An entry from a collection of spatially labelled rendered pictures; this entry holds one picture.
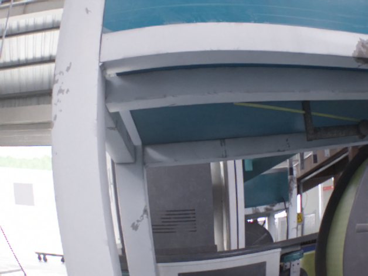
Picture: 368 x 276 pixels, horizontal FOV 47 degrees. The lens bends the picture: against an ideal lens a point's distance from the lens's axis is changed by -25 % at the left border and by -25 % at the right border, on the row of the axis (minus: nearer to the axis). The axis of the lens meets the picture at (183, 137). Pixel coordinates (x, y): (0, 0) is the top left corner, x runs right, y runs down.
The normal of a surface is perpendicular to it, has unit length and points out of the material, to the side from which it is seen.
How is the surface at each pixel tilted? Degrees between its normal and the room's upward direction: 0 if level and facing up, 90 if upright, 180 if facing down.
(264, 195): 90
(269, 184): 90
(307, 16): 90
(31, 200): 90
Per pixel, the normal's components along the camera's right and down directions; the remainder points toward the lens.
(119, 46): -0.02, -0.22
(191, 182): 0.25, -0.24
